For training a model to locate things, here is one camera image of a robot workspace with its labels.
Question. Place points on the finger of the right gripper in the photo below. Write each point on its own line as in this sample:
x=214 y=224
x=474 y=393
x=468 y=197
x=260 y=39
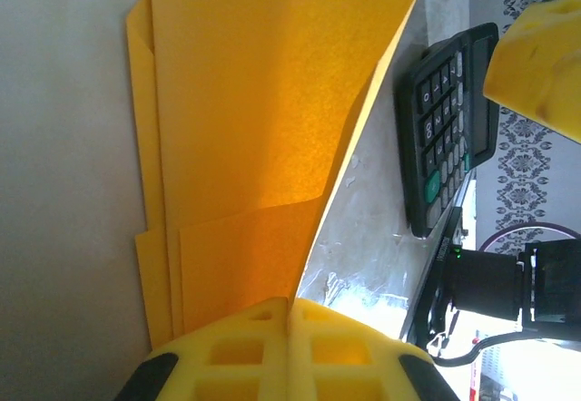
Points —
x=535 y=65

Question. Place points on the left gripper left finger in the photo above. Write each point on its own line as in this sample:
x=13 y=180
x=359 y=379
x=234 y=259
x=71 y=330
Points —
x=227 y=355

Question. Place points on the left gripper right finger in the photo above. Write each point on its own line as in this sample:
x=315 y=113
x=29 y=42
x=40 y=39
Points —
x=354 y=360

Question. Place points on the orange paper sheet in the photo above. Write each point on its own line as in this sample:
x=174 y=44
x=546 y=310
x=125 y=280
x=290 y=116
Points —
x=272 y=124

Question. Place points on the black desk calculator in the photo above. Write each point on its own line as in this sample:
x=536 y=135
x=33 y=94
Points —
x=445 y=129

